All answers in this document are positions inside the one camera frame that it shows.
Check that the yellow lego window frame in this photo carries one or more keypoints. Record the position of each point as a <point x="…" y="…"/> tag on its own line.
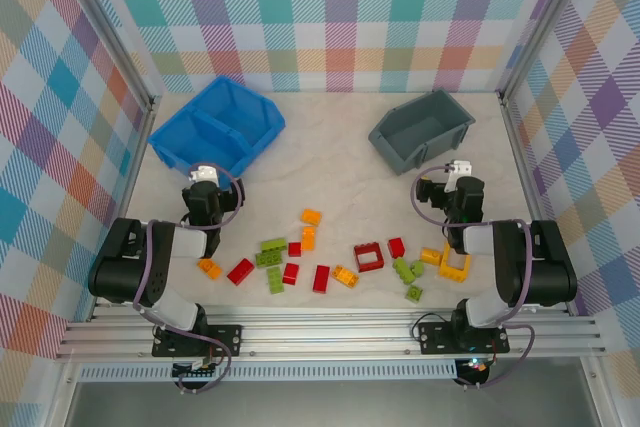
<point x="455" y="275"/>

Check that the grey plastic bin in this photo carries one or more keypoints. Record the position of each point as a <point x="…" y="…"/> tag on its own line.
<point x="415" y="132"/>

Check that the blue two-compartment bin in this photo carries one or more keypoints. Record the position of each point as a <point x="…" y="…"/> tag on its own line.
<point x="175" y="139"/>

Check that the aluminium frame post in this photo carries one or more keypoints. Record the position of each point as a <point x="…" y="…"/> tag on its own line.
<point x="543" y="22"/>
<point x="117" y="32"/>

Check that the small square green lego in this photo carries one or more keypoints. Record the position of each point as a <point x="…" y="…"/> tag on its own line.
<point x="414" y="293"/>

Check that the long green lego brick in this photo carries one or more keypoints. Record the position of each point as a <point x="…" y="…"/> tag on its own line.
<point x="402" y="269"/>

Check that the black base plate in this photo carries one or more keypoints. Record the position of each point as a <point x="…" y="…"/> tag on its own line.
<point x="227" y="337"/>
<point x="435" y="339"/>

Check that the circuit board with lights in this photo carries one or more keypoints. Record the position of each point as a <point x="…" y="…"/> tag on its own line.
<point x="475" y="367"/>

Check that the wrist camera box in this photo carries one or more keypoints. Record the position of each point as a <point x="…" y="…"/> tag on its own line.
<point x="460" y="167"/>
<point x="204" y="174"/>

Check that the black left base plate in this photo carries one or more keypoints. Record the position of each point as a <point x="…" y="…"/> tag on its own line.
<point x="227" y="337"/>

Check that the aluminium side rail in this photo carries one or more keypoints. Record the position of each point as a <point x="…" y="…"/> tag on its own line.
<point x="526" y="172"/>
<point x="134" y="172"/>

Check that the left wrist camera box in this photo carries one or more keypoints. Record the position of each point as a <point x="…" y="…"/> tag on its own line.
<point x="204" y="174"/>

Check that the small circuit board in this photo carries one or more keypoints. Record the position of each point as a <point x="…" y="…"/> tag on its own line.
<point x="197" y="372"/>

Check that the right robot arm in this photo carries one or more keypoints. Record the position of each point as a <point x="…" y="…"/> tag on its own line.
<point x="550" y="267"/>

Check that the small red lego brick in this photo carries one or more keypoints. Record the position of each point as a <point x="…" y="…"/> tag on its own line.
<point x="294" y="249"/>

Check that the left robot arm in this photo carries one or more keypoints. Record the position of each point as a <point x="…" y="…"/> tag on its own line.
<point x="120" y="267"/>

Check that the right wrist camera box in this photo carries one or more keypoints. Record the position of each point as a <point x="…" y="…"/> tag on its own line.
<point x="460" y="167"/>

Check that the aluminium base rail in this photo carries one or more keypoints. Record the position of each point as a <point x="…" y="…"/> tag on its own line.
<point x="325" y="334"/>

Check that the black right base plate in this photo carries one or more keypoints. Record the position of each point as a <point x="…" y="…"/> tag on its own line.
<point x="435" y="339"/>

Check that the orange lego brick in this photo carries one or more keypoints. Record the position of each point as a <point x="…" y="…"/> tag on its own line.
<point x="211" y="269"/>
<point x="311" y="217"/>
<point x="344" y="277"/>
<point x="308" y="238"/>

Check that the red lego window frame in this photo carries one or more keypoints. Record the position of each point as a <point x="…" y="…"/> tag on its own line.
<point x="357" y="259"/>

